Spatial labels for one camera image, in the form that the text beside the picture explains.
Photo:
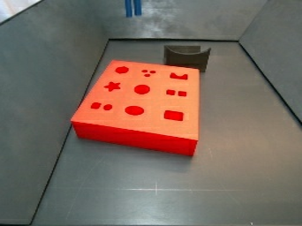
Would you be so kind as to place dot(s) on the red shape sorting board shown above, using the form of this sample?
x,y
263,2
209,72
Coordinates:
x,y
142,105

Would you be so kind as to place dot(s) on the blue square-circle peg block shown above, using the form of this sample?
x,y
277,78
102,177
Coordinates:
x,y
134,8

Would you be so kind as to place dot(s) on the black curved holder bracket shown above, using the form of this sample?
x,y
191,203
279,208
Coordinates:
x,y
187,56

